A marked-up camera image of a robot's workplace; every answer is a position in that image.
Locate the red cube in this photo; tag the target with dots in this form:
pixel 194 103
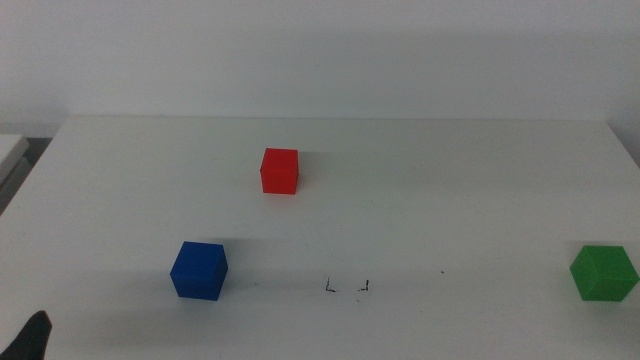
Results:
pixel 279 172

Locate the blue cube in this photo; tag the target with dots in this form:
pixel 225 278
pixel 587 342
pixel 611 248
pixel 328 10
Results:
pixel 197 272

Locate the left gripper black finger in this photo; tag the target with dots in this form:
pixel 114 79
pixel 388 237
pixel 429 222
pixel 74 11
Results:
pixel 30 340

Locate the green cube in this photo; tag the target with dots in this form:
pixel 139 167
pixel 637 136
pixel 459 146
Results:
pixel 602 275

